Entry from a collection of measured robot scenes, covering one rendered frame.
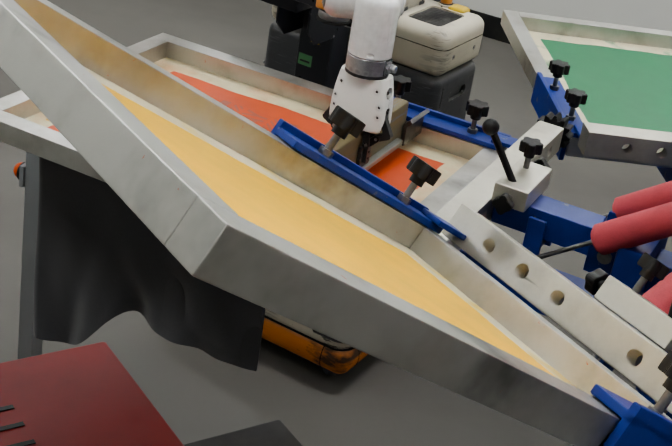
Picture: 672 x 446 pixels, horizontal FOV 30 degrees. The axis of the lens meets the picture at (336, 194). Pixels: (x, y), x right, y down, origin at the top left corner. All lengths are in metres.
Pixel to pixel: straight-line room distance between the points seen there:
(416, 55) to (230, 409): 1.01
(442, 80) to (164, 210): 2.52
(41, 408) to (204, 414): 1.87
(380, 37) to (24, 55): 1.15
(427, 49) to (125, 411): 2.04
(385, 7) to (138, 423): 0.96
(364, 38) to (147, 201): 1.30
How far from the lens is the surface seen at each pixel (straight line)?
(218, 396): 3.24
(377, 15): 2.05
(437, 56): 3.22
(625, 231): 1.95
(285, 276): 0.78
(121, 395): 1.35
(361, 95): 2.11
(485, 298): 1.55
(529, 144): 2.06
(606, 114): 2.76
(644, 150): 2.45
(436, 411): 3.33
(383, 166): 2.29
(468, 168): 2.26
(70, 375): 1.38
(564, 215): 2.05
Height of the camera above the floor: 1.91
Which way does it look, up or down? 26 degrees down
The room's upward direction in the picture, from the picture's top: 9 degrees clockwise
